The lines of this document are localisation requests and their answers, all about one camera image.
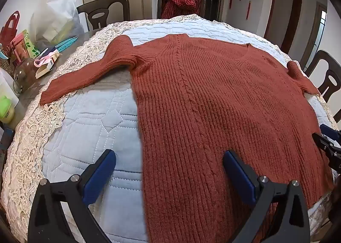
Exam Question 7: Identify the dark wooden chair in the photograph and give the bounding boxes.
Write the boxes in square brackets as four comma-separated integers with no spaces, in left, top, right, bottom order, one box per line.
[76,0,130,32]
[304,50,341,103]
[157,0,207,20]

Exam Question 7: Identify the white plastic container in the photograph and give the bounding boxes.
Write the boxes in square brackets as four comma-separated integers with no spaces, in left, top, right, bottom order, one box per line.
[0,68,20,107]

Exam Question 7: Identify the light blue quilted mat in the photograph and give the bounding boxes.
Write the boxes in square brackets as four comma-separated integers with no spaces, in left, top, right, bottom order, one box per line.
[43,20,333,243]

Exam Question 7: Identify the green patterned box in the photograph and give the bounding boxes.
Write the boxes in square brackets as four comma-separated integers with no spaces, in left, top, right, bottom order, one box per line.
[23,30,41,58]

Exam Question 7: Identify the dark blue box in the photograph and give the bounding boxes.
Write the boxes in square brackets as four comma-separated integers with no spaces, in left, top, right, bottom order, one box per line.
[0,126,15,177]

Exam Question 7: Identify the door with glass panel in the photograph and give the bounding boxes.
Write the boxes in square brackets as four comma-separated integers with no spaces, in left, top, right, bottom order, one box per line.
[300,2,328,72]

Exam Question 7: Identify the gift box with pink ribbon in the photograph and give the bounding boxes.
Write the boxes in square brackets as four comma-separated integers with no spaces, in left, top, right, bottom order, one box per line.
[34,48,60,80]

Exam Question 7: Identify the green lidded bottle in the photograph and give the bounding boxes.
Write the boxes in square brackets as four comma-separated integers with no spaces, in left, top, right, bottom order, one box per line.
[0,95,15,124]

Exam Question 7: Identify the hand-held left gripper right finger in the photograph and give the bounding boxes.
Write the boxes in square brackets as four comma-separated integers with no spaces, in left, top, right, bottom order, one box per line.
[222,150,311,243]

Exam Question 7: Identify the teal plastic clips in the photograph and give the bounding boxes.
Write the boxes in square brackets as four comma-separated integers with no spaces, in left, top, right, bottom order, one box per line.
[55,36,78,53]

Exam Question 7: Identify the pink paper bag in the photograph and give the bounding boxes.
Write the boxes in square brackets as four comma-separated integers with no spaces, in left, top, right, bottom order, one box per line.
[9,32,30,59]

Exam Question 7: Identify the rust red knit sweater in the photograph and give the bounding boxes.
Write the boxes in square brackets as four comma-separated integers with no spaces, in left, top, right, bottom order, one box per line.
[39,34,335,243]

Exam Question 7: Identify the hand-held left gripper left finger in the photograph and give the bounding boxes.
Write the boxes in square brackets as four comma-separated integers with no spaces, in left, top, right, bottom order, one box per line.
[27,149,117,243]

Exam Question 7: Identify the brown door frame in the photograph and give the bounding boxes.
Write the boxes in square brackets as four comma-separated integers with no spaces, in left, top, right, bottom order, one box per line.
[264,0,303,55]

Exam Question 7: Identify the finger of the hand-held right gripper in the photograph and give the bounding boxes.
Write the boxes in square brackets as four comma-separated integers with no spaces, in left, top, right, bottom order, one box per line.
[320,124,341,141]
[312,132,341,173]

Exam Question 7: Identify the cream lace tablecloth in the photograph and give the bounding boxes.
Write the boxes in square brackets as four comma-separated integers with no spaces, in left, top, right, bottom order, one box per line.
[1,14,339,243]

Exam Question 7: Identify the red gift bag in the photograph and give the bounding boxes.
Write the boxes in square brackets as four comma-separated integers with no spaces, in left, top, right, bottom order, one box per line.
[0,11,20,46]

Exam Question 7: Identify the glass jar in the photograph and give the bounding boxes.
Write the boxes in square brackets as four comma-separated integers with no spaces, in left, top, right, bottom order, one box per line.
[13,58,37,94]

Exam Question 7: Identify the white plastic bag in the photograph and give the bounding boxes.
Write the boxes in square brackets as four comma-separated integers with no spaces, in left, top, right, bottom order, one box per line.
[29,0,84,46]

